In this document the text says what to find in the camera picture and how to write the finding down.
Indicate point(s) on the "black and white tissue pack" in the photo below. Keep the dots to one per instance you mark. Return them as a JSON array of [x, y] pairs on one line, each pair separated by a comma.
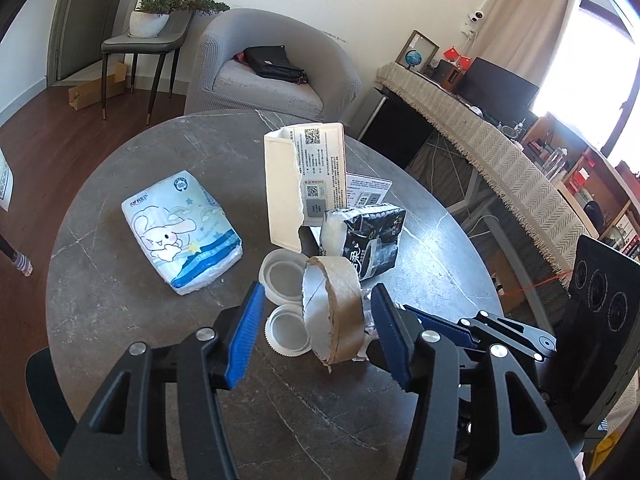
[[370, 240]]

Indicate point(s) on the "white security camera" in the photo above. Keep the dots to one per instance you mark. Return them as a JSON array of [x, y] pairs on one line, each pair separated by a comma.
[[475, 16]]

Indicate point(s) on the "brown cardboard tape roll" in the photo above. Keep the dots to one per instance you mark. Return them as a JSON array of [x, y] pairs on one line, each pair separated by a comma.
[[340, 310]]

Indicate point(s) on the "wooden radio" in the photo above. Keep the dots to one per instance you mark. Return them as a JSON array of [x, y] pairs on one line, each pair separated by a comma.
[[447, 75]]

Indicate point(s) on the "grey dining chair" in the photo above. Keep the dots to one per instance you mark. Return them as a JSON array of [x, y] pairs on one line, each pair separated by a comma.
[[145, 45]]

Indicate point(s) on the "wooden shelf unit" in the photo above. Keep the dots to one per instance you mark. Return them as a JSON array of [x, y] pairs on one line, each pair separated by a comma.
[[595, 180]]

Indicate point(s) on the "white tissue pack blue cartoon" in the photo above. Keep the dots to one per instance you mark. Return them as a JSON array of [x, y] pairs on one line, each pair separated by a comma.
[[180, 230]]

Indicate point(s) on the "white plastic lid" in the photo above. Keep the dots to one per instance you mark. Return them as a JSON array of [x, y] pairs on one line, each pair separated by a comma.
[[287, 330], [280, 272]]

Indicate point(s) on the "torn white cardboard box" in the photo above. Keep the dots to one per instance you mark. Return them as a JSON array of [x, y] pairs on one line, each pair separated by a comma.
[[282, 195]]

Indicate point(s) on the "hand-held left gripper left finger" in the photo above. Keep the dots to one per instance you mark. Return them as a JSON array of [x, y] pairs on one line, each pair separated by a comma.
[[245, 340]]

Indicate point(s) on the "black cabinet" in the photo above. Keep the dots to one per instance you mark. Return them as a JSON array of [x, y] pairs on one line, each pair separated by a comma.
[[395, 125]]

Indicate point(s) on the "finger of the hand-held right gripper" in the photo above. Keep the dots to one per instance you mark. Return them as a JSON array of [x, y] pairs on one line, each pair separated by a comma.
[[450, 327]]

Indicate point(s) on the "dark teal chair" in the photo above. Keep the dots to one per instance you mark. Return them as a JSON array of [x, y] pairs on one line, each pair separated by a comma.
[[47, 400]]

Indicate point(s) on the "beige curtain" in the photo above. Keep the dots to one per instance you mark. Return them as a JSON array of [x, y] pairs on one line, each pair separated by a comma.
[[530, 15]]

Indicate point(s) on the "grey fabric armchair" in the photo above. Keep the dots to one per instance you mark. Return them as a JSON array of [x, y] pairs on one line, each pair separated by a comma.
[[270, 90]]

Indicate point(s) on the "beige fringed desk cloth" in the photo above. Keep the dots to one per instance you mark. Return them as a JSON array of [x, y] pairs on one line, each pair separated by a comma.
[[500, 160]]

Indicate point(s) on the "brown cardboard box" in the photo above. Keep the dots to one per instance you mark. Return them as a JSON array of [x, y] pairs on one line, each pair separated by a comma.
[[95, 90]]

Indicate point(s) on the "small red flags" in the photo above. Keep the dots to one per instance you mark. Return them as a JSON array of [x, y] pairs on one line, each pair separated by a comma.
[[452, 55]]

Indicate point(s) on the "grey door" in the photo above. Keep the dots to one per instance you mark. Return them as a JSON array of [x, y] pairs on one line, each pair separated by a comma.
[[85, 15]]

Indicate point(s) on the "black monitor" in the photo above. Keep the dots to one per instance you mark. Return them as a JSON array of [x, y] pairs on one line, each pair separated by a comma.
[[495, 82]]

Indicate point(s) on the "small blue globe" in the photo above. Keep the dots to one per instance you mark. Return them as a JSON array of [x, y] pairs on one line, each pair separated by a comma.
[[412, 57]]

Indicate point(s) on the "white printed paper leaflet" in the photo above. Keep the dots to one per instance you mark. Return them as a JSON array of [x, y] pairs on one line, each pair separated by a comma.
[[370, 192]]

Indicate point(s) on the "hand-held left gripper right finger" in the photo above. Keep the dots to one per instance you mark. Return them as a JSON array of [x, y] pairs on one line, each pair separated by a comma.
[[390, 340]]

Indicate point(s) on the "black handbag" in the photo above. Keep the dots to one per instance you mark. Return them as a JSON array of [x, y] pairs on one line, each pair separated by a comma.
[[272, 62]]

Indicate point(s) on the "wooden picture frame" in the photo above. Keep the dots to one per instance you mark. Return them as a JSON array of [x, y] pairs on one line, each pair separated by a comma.
[[425, 47]]

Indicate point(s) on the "potted plant in white pot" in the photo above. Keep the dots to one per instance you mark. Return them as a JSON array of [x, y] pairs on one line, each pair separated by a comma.
[[150, 22]]

